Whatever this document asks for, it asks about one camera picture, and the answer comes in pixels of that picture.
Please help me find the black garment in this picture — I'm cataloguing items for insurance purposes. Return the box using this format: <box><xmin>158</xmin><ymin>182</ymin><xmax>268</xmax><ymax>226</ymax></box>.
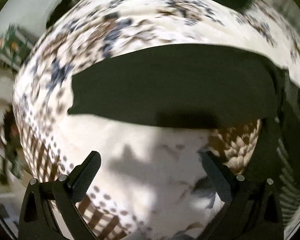
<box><xmin>68</xmin><ymin>44</ymin><xmax>283</xmax><ymax>129</ymax></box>

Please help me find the white floral bed cover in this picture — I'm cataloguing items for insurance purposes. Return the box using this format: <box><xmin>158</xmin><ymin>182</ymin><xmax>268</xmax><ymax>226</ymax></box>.
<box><xmin>13</xmin><ymin>0</ymin><xmax>300</xmax><ymax>239</ymax></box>

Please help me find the clutter on floor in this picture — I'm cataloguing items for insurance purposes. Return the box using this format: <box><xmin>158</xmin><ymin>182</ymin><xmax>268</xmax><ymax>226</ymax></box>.
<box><xmin>0</xmin><ymin>24</ymin><xmax>34</xmax><ymax>73</ymax></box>

